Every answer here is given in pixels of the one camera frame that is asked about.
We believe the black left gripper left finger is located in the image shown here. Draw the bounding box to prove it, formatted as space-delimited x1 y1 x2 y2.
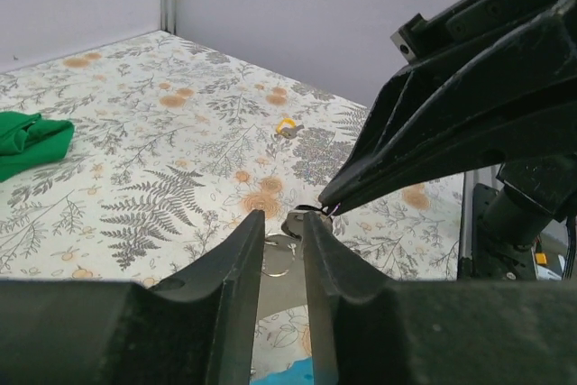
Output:
1 211 265 384

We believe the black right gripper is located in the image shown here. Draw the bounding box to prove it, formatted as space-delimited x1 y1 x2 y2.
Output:
318 0 576 205

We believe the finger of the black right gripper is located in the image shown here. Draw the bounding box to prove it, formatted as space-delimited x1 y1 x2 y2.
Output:
333 87 576 215

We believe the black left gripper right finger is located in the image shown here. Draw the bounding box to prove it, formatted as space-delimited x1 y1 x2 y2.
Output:
303 213 576 384

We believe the metal key organizer blue handle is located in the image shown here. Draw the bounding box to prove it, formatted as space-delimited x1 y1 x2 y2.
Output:
251 234 315 384

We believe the key with black tag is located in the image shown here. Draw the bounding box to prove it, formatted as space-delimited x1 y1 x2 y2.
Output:
279 203 337 240

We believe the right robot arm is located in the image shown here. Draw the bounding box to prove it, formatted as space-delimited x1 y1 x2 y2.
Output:
319 0 576 280

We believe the green crumpled cloth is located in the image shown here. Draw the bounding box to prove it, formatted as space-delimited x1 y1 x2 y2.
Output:
1 111 75 182

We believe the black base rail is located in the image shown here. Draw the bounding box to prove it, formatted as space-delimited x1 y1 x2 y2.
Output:
457 167 576 281

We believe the key with yellow ring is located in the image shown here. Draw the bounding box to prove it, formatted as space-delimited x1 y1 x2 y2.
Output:
275 118 305 140

